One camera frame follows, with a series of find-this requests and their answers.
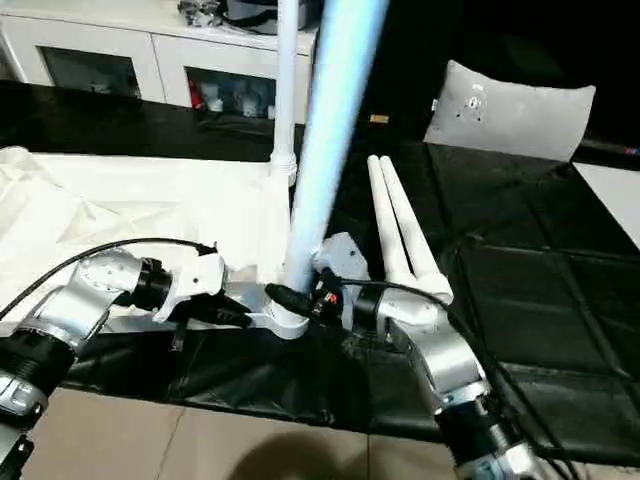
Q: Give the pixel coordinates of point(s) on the white plastic table top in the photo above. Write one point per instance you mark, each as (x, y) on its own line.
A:
(150, 200)

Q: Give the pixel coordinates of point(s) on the white plastic table leg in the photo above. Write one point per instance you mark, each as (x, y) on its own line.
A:
(410, 225)
(286, 75)
(325, 125)
(387, 225)

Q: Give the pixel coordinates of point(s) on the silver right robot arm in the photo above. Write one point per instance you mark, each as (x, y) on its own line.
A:
(440, 350)

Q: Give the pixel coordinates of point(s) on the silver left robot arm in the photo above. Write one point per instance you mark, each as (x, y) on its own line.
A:
(85, 295)

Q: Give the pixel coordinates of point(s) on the small white jar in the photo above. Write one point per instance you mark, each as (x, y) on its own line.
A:
(270, 111)
(215, 104)

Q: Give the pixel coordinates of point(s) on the small brass object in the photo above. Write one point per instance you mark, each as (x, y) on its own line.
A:
(379, 118)

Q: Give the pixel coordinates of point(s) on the black mat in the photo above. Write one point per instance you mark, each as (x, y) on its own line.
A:
(525, 250)

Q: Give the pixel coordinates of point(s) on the red bottle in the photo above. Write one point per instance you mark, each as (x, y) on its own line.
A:
(196, 97)

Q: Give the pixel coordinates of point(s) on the grey pillow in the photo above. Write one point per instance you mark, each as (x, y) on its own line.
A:
(510, 115)

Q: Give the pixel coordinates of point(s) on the white cabinet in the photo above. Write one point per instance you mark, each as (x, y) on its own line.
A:
(150, 45)

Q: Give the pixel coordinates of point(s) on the black crumpled bag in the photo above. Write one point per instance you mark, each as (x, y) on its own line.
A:
(192, 12)

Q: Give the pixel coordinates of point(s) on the white flat board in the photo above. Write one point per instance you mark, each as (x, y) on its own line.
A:
(615, 195)

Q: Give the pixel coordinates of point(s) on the black bar pink mark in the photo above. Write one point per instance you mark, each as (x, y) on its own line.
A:
(610, 150)

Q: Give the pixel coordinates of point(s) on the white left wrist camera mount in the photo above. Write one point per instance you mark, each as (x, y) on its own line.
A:
(200, 277)

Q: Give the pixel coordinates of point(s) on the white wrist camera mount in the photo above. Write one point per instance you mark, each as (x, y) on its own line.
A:
(200, 277)
(345, 255)

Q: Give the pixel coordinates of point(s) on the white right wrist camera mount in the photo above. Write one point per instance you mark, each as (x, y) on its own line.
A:
(345, 255)

